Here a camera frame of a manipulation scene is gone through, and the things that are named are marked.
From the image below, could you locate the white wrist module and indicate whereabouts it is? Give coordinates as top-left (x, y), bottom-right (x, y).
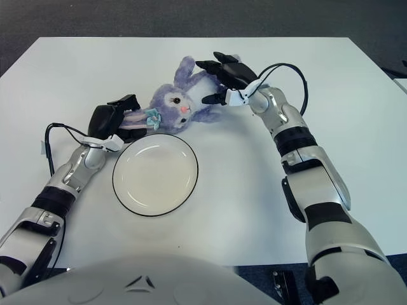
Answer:
top-left (224, 90), bottom-right (249, 107)
top-left (103, 135), bottom-right (124, 153)

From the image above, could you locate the purple plush bunny doll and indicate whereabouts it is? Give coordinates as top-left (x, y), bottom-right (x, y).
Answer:
top-left (122, 55), bottom-right (245, 134)

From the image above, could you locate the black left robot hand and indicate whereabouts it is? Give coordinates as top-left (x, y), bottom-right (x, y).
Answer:
top-left (87, 94), bottom-right (149, 143)

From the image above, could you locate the black metal bracket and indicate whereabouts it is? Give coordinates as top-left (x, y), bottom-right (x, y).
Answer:
top-left (272, 269), bottom-right (300, 305)

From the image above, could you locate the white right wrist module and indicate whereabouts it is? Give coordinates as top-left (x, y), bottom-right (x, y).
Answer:
top-left (224, 90), bottom-right (249, 107)

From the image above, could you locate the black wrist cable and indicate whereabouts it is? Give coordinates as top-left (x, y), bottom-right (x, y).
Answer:
top-left (251, 63), bottom-right (308, 115)
top-left (44, 123), bottom-right (104, 177)

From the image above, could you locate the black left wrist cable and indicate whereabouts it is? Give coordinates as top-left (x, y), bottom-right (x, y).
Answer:
top-left (44, 123), bottom-right (104, 177)

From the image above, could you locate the neighbouring white table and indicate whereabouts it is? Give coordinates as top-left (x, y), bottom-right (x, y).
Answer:
top-left (393, 78), bottom-right (407, 96)

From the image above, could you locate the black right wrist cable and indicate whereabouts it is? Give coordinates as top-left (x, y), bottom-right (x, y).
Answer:
top-left (251, 63), bottom-right (308, 115)

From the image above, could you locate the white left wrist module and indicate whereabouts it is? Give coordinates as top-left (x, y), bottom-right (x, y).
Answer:
top-left (103, 135), bottom-right (124, 153)

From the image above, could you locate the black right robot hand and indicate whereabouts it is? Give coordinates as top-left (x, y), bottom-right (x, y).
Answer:
top-left (195, 51), bottom-right (259, 105)

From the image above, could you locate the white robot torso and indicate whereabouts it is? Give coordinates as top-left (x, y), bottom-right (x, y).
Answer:
top-left (0, 254), bottom-right (284, 305)

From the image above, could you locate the white plate with black rim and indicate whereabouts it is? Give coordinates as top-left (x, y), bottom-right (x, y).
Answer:
top-left (111, 133), bottom-right (200, 217)

